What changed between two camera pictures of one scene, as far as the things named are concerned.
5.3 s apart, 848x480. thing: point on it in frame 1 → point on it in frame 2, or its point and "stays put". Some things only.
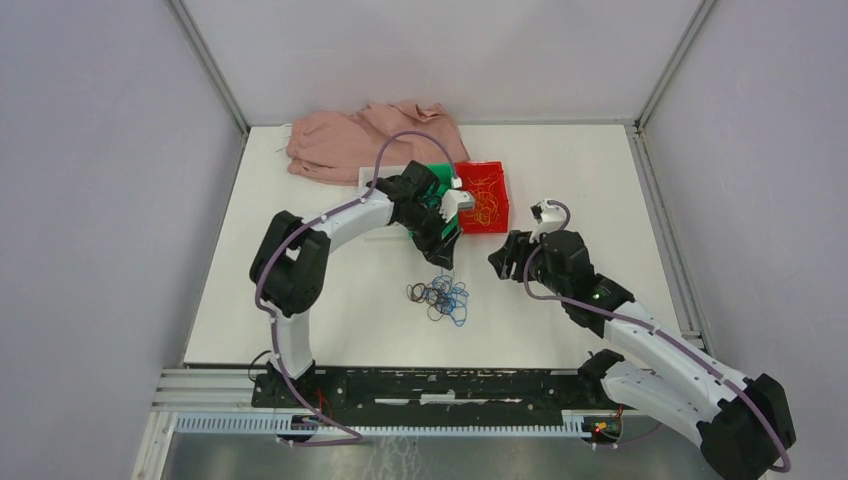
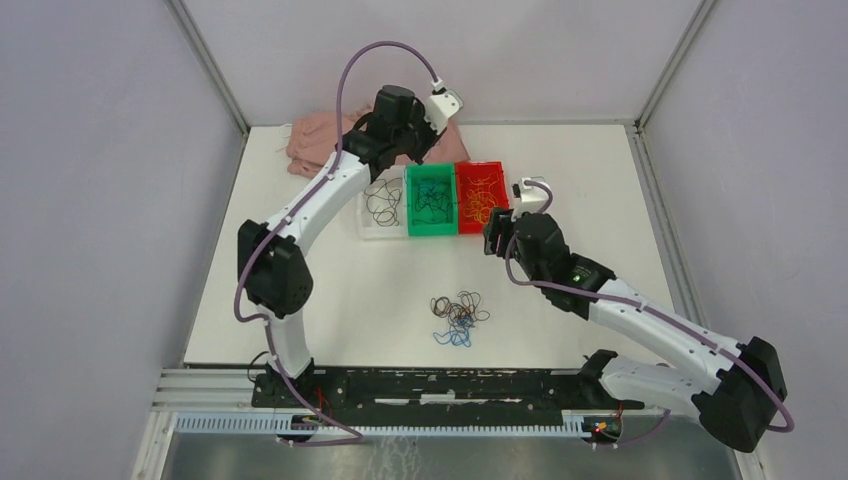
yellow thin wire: x=487 y=206 stays put
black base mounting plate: x=451 y=393 stays put
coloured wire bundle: x=443 y=296 → x=462 y=316
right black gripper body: x=522 y=248 → x=500 y=223
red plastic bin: x=486 y=182 stays put
